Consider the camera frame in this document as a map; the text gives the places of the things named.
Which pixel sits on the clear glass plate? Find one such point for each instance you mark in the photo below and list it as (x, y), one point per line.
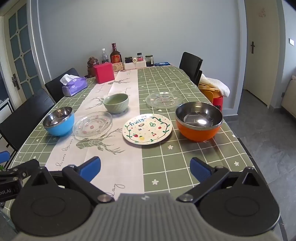
(163, 100)

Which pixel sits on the blue packet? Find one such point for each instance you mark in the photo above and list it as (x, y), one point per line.
(161, 63)

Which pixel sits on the orange steel bowl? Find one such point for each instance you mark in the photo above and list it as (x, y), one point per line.
(196, 135)

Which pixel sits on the black-lidded dark jar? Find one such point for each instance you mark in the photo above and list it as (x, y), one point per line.
(128, 59)

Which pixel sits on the brown figurine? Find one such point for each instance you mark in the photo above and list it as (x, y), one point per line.
(91, 64)

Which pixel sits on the white towel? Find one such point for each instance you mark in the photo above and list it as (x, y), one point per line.
(217, 87)

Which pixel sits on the purple tissue pack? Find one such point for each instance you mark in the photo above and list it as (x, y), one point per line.
(74, 88)

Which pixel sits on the green ceramic bowl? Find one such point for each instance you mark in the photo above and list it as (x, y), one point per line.
(115, 107)

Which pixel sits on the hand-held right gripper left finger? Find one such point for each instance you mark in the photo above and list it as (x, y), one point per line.
(89, 169)

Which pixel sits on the tall dark glass jar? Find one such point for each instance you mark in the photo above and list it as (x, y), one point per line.
(149, 60)

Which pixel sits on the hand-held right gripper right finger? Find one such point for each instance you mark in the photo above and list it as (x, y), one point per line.
(201, 170)

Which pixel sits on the black chair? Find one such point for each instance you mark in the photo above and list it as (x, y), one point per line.
(55, 87)
(25, 115)
(190, 63)

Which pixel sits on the red box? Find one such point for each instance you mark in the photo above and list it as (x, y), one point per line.
(104, 74)

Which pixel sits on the pink deer-print table runner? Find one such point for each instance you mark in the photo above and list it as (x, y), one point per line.
(129, 160)

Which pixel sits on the cream sofa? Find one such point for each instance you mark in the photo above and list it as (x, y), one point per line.
(289, 97)

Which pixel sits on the clear water bottle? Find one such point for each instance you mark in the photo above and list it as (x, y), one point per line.
(104, 58)

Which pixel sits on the dark liquor bottle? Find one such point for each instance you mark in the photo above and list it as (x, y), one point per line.
(115, 56)

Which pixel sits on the small wooden box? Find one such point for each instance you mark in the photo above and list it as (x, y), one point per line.
(118, 67)

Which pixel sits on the wall light switch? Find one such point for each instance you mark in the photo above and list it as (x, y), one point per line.
(291, 41)

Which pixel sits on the flower-print glass plate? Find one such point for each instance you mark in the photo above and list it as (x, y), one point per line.
(92, 126)

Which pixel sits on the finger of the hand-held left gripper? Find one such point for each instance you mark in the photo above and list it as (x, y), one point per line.
(23, 169)
(4, 157)

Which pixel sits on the glass-paned white door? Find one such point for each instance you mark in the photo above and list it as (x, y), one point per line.
(25, 58)

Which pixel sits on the plain cream door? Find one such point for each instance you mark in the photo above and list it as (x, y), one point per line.
(263, 69)

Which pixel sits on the blue steel bowl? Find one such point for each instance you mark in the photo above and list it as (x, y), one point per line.
(60, 128)

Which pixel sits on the orange stool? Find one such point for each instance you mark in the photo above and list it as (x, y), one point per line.
(208, 93)

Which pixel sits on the white fruit-print plate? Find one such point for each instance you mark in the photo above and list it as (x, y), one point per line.
(148, 129)

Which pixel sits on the small red-label bottle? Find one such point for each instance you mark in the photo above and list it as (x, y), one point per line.
(139, 58)

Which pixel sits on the white box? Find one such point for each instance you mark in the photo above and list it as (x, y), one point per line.
(140, 65)
(129, 66)

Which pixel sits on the white cabinet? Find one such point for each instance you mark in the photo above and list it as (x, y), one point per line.
(4, 111)

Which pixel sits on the red stool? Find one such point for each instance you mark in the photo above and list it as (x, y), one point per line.
(217, 104)

